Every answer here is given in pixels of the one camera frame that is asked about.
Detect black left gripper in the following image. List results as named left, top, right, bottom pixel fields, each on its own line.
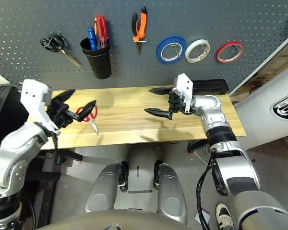
left=47, top=89, right=97, bottom=129

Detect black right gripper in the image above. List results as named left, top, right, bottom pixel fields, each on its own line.
left=144, top=87, right=187, bottom=120

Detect red handled scissors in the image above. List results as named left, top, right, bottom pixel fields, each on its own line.
left=76, top=105, right=99, bottom=136

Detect orange black pliers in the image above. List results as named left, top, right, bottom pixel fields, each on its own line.
left=131, top=6, right=148, bottom=56

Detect red tape ring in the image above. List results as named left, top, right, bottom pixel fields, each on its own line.
left=215, top=40, right=245, bottom=64

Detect red handled screwdriver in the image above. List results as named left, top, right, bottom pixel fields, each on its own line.
left=96, top=15, right=109, bottom=50

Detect dark grey perforated pegboard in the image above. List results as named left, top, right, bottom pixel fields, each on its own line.
left=0, top=0, right=288, bottom=92

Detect black plastic cup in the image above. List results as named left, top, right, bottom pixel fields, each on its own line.
left=80, top=37, right=112, bottom=80

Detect blue tape roll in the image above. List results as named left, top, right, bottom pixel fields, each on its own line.
left=156, top=35, right=188, bottom=65

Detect black table leg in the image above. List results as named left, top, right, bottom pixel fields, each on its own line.
left=187, top=138, right=209, bottom=153
left=54, top=149, right=84, bottom=165

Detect black flat box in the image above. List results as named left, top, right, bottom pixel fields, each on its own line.
left=191, top=79, right=230, bottom=95

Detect white tape roll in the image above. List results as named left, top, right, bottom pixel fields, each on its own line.
left=184, top=39, right=211, bottom=64

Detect silver left robot leg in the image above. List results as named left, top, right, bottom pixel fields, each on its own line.
left=84, top=161, right=129, bottom=214

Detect silver robot leg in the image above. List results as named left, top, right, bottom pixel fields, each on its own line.
left=84, top=161, right=129, bottom=214
left=153, top=160, right=188, bottom=225

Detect silver right robot leg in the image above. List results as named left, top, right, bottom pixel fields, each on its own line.
left=153, top=160, right=188, bottom=225

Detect white machine housing with logo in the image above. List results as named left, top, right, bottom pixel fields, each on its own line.
left=232, top=64, right=288, bottom=150

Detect brown wooden panel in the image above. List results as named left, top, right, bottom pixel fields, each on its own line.
left=230, top=40, right=288, bottom=96

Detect grey robot torso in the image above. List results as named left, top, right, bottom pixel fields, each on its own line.
left=38, top=208, right=188, bottom=230

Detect grey square floor piece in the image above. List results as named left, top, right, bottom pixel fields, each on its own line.
left=194, top=210, right=211, bottom=223

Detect white bystander shoe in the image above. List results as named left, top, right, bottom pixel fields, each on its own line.
left=215, top=203, right=235, bottom=230

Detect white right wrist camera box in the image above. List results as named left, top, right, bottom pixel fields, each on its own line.
left=171, top=73, right=194, bottom=113

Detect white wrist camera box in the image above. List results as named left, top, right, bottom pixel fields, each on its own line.
left=171, top=73, right=194, bottom=113
left=21, top=79, right=61, bottom=136

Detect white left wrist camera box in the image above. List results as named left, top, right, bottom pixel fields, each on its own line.
left=21, top=79, right=61, bottom=136

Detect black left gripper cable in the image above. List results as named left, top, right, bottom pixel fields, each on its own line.
left=51, top=134, right=60, bottom=156

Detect black handled scissors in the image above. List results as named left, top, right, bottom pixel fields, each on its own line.
left=40, top=31, right=83, bottom=69

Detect blue handled screwdriver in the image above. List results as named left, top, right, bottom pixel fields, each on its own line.
left=87, top=27, right=97, bottom=50

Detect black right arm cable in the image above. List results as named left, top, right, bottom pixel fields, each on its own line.
left=196, top=153, right=218, bottom=230

